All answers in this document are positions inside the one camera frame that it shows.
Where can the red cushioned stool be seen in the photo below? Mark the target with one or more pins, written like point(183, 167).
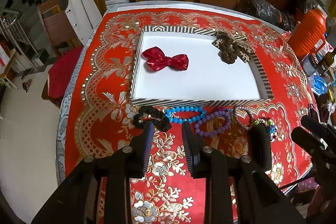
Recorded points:
point(61, 72)

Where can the black hair clip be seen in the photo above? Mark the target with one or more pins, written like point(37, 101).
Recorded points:
point(260, 149)

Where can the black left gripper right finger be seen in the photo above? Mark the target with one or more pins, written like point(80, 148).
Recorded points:
point(193, 144)

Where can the orange water jug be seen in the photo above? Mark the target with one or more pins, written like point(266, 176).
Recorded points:
point(308, 36)

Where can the red floral tablecloth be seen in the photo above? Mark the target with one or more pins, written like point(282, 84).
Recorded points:
point(97, 115)

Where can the striped white tray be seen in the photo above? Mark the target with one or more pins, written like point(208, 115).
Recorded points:
point(207, 81)

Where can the red satin bow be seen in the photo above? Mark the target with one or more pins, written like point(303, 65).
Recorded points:
point(156, 60)

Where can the blue plastic bag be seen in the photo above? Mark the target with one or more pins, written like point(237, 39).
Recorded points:
point(319, 85)

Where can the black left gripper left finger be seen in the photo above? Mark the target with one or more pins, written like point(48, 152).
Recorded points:
point(140, 154)

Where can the black plastic bag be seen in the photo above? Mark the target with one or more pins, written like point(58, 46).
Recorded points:
point(265, 11)

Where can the leopard brown hair bow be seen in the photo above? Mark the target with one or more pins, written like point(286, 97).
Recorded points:
point(233, 46)

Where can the black scrunchie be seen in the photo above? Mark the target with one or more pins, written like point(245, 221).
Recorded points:
point(151, 114)

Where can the dark glass bottle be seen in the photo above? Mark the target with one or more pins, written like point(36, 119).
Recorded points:
point(326, 62)

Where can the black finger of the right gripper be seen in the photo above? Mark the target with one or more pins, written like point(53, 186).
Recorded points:
point(326, 132)
point(310, 144)

